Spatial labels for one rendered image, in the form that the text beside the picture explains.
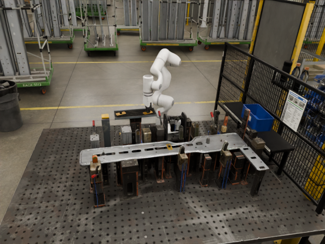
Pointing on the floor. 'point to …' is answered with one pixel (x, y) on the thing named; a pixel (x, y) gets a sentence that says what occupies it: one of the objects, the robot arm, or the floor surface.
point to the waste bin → (9, 106)
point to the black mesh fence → (278, 117)
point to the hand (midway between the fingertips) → (147, 110)
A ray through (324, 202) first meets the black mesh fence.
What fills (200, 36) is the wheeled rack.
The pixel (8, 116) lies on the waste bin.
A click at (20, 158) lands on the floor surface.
